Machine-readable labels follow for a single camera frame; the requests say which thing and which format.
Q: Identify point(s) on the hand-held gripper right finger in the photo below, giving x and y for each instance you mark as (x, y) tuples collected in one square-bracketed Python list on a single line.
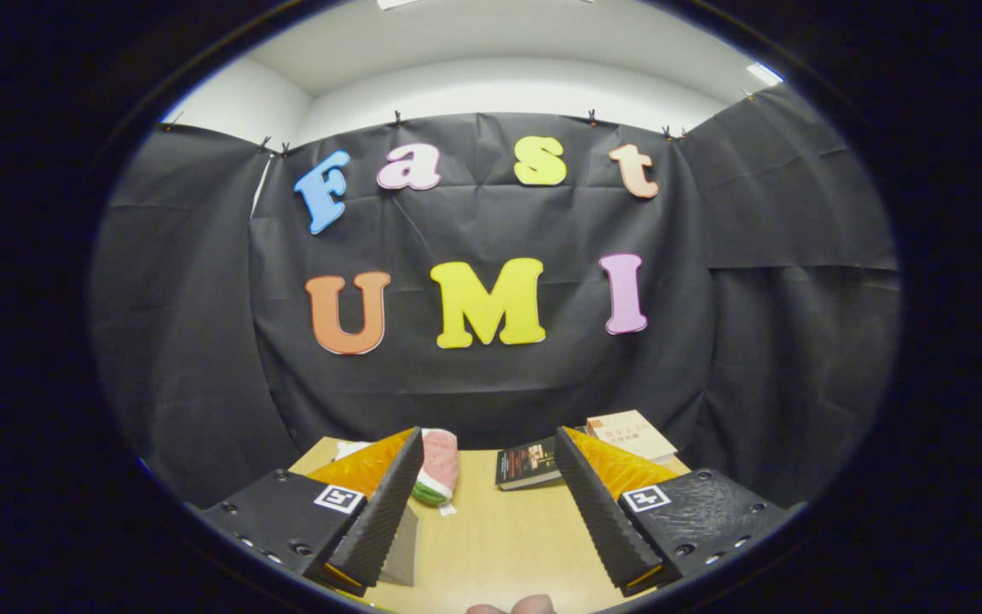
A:
[(597, 516)]

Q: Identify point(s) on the long ceiling light panel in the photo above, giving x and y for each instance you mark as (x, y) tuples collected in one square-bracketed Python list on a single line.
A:
[(395, 2)]

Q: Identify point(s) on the small ceiling light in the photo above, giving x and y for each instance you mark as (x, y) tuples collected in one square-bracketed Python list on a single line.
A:
[(764, 73)]

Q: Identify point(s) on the beige cover book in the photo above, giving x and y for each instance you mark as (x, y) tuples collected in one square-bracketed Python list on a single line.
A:
[(636, 435)]

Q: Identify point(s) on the white plush toy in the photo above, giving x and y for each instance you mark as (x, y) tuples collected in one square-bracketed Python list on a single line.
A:
[(350, 449)]

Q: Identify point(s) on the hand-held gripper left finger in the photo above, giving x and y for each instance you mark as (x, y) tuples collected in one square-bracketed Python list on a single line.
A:
[(384, 512)]

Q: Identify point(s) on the black cover book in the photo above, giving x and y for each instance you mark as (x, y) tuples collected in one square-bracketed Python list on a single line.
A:
[(529, 465)]

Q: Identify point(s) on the black backdrop cloth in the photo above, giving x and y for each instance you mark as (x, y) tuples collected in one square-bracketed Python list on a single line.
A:
[(474, 392)]

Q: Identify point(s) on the watermelon slice plush toy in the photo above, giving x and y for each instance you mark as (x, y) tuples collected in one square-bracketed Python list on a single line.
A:
[(440, 465)]

